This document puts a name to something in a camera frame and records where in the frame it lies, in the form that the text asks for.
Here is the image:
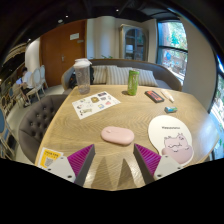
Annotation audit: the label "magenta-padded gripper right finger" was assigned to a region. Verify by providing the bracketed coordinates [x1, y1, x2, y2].
[133, 143, 184, 186]

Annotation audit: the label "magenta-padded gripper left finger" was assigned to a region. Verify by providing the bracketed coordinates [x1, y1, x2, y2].
[44, 143, 96, 188]

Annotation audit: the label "pink computer mouse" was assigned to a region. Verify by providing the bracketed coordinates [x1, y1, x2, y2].
[100, 125, 136, 147]

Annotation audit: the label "white mouse pad pink character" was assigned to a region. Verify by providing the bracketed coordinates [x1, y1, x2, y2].
[147, 114, 195, 167]

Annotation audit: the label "yellow white card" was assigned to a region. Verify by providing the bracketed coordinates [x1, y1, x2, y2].
[37, 146, 64, 170]

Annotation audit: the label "grey tufted chair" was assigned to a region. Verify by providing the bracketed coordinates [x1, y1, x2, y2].
[17, 94, 69, 164]

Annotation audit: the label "small green blue pack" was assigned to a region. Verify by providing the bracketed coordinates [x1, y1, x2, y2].
[164, 105, 178, 114]

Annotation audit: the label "blue-backed chairs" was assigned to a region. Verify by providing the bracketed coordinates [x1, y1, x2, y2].
[0, 79, 18, 158]

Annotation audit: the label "white tube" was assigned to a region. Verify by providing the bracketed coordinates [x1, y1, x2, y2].
[160, 88, 175, 103]

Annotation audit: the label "black box orange print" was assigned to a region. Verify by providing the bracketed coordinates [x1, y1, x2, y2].
[144, 89, 166, 104]

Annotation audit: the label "white sticker sheet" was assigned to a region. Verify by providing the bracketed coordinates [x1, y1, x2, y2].
[71, 90, 122, 120]

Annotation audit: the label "large curved window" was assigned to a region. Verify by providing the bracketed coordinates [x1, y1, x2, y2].
[209, 54, 224, 161]

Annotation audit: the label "green drink can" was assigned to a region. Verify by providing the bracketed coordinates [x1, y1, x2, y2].
[127, 68, 141, 97]

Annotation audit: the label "grey curved sofa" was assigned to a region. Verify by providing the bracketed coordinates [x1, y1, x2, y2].
[60, 58, 184, 95]

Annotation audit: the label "black backpack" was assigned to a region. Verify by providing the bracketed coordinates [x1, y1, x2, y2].
[68, 64, 95, 89]

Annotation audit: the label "striped beige cushion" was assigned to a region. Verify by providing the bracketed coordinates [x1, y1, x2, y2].
[91, 65, 108, 85]
[129, 67, 159, 88]
[105, 65, 134, 86]

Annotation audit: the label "white dining chairs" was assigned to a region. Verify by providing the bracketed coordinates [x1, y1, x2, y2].
[25, 64, 49, 101]

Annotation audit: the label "clear shaker bottle white lid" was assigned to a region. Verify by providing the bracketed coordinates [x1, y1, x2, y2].
[73, 58, 93, 95]

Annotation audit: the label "person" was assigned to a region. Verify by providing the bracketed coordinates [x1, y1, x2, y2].
[14, 67, 34, 108]

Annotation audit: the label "brown wooden door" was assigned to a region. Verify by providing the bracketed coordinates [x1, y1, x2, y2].
[39, 19, 88, 88]

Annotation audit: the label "black-framed window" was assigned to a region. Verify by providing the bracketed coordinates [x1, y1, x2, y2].
[155, 20, 188, 83]

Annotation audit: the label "arched glass-door cabinet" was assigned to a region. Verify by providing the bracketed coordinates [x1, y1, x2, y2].
[118, 23, 149, 63]

